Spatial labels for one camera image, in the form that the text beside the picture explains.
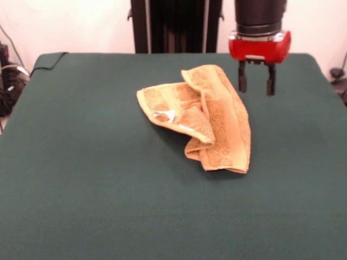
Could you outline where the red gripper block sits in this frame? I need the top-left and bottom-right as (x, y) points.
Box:
(228, 30), (292, 97)

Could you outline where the tan terry towel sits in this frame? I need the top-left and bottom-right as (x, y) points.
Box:
(136, 64), (252, 174)

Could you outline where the dark green table cloth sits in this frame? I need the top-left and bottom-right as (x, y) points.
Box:
(0, 52), (347, 260)

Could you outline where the dark cable clump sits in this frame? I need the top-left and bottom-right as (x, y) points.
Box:
(329, 67), (347, 106)

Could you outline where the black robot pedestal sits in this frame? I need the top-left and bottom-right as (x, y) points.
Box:
(127, 0), (226, 54)

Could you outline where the black and white cable bundle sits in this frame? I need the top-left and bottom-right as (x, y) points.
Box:
(0, 24), (31, 117)

